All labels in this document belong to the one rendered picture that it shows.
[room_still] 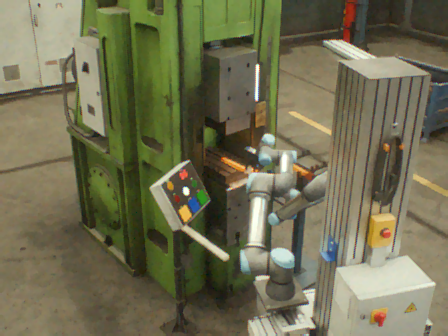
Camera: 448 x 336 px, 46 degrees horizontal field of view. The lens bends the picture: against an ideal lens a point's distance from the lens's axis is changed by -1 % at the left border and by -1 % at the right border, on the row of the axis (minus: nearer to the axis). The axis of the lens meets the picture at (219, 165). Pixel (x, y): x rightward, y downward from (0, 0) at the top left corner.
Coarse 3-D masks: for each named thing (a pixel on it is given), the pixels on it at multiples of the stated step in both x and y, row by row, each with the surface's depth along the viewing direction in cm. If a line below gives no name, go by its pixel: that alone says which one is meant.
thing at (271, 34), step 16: (256, 0) 327; (272, 0) 335; (256, 16) 331; (272, 16) 340; (256, 32) 336; (272, 32) 346; (256, 48) 341; (272, 48) 351; (272, 64) 357; (272, 80) 362; (272, 96) 368; (272, 112) 373; (256, 128) 367; (272, 128) 379; (224, 144) 395; (240, 144) 380; (256, 144) 373; (272, 208) 411
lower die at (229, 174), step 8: (216, 152) 374; (208, 160) 363; (216, 160) 363; (232, 160) 362; (208, 168) 357; (216, 168) 354; (224, 168) 352; (232, 168) 352; (216, 176) 352; (224, 176) 345; (232, 176) 348; (240, 176) 353
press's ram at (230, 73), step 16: (224, 48) 327; (240, 48) 327; (208, 64) 316; (224, 64) 310; (240, 64) 318; (256, 64) 326; (208, 80) 320; (224, 80) 314; (240, 80) 323; (208, 96) 325; (224, 96) 319; (240, 96) 327; (208, 112) 330; (224, 112) 323; (240, 112) 332
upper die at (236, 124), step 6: (210, 120) 339; (228, 120) 328; (234, 120) 331; (240, 120) 335; (246, 120) 338; (210, 126) 341; (216, 126) 336; (222, 126) 331; (228, 126) 330; (234, 126) 333; (240, 126) 337; (246, 126) 340; (222, 132) 333; (228, 132) 332
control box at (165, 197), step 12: (180, 168) 306; (192, 168) 315; (168, 180) 295; (180, 180) 303; (156, 192) 291; (168, 192) 292; (180, 192) 300; (192, 192) 309; (204, 192) 318; (168, 204) 291; (180, 204) 297; (204, 204) 314; (168, 216) 295; (180, 216) 294; (192, 216) 302; (180, 228) 294
